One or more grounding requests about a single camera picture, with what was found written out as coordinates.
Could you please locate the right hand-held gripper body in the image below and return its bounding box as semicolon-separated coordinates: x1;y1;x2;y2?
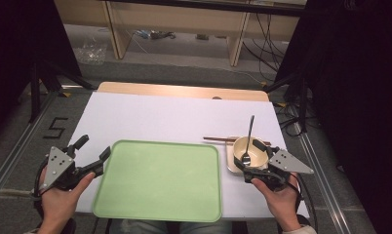
244;147;315;193

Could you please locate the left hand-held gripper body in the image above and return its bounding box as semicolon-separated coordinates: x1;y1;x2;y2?
37;145;89;192

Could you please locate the metal spoon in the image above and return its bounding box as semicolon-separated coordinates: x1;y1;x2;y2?
241;114;256;167

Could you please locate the white square plate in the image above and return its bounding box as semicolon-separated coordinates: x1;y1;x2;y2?
225;135;272;176

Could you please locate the cream bowl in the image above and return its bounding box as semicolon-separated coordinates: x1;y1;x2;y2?
232;136;270;170

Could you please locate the brown wooden chopstick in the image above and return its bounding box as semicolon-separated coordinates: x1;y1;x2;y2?
204;137;273;146
202;136;241;141

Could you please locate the light green plastic tray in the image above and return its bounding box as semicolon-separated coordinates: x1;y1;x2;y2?
92;139;223;223

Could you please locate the person's left hand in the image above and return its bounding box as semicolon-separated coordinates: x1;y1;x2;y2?
37;165;97;234

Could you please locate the person's right hand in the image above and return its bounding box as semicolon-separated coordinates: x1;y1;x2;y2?
251;174;302;233

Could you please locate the black tripod stand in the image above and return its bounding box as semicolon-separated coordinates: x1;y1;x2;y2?
27;60;97;124
263;72;311;135

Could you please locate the white table mat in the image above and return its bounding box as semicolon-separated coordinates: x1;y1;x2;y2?
67;91;311;219

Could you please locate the clear plastic bag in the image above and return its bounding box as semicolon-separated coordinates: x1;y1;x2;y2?
74;38;108;65

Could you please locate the black curtain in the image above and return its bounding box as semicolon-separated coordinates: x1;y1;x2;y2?
0;0;84;145
274;0;392;234

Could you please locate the power strip with plugs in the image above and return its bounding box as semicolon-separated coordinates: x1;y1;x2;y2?
134;29;177;41

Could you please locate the light wooden desk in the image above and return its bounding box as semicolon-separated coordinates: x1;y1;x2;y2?
53;0;309;68

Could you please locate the left hand-held gripper black cable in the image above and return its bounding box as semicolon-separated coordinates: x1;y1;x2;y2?
30;161;48;222

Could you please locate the hand-held gripper black cable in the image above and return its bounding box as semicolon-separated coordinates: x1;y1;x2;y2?
293;174;319;234
30;161;48;222

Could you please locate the metal floor rail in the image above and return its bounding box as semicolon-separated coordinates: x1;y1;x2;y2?
0;85;73;200
297;132;353;234

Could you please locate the right hand-held gripper black cable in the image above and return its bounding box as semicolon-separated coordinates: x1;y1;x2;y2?
293;174;319;234

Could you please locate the bundle of hanging black cables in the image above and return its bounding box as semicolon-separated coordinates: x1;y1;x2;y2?
242;13;294;83

